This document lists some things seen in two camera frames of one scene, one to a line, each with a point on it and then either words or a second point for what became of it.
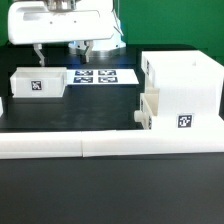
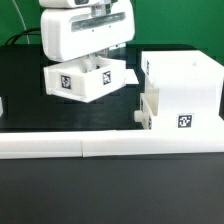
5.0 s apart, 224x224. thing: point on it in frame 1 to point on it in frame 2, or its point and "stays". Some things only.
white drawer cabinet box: (191, 89) stays
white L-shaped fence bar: (152, 141) stays
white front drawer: (149, 102) stays
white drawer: (39, 82) to (85, 79)
